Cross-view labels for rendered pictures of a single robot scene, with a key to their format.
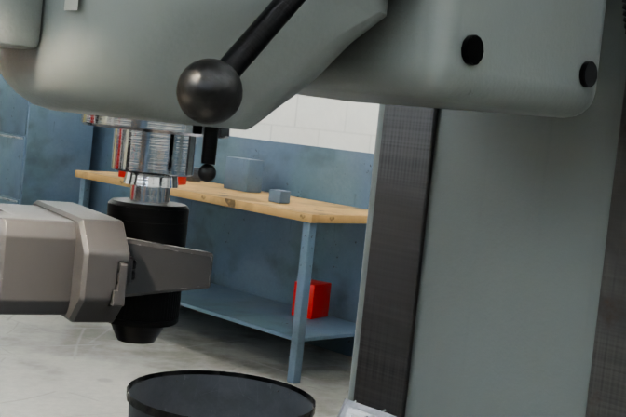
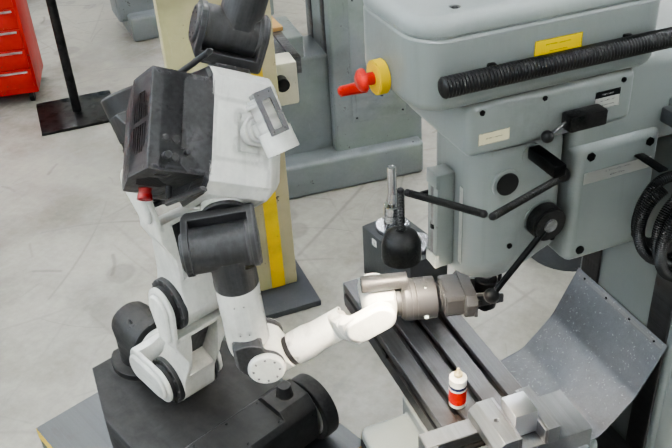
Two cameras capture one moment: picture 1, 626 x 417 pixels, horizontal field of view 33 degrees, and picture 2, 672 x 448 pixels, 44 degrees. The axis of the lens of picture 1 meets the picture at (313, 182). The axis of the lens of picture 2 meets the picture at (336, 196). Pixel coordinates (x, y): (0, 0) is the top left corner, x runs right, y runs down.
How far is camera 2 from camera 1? 1.27 m
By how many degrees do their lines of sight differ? 37
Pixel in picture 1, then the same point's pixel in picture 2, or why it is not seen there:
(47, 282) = (458, 309)
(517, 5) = (599, 229)
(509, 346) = (630, 276)
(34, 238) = (454, 301)
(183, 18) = (487, 267)
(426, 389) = (604, 276)
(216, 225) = not seen: outside the picture
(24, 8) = (448, 257)
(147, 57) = (478, 273)
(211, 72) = (491, 296)
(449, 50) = (571, 252)
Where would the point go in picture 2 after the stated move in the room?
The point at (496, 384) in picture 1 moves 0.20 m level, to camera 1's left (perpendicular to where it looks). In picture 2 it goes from (625, 286) to (538, 268)
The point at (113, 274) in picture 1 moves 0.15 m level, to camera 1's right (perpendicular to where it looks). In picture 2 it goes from (474, 310) to (549, 326)
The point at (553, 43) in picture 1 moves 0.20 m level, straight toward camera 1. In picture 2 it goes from (617, 231) to (578, 285)
